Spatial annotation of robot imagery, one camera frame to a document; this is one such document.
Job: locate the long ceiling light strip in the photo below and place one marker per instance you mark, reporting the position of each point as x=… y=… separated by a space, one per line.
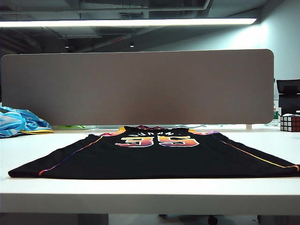
x=131 y=22

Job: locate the brown fabric desk divider panel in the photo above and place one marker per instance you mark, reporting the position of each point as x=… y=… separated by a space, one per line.
x=140 y=89

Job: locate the green flat item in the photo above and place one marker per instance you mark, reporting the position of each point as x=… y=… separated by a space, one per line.
x=70 y=127

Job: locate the black basketball jersey number 35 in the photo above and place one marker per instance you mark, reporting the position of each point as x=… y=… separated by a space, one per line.
x=150 y=161

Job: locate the black office chair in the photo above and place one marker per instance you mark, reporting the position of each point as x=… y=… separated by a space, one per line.
x=288 y=103

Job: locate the blue patterned cloth pile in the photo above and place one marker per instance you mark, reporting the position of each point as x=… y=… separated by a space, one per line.
x=14 y=122

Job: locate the white divider support foot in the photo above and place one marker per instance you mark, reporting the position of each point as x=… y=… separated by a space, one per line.
x=249 y=127

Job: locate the clear bottle with green label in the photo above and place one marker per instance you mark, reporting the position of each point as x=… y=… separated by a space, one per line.
x=276 y=115

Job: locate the Rubik's cube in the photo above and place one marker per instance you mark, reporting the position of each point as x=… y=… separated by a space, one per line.
x=289 y=123

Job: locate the yellow cloth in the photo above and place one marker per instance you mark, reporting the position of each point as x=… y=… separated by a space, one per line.
x=38 y=131

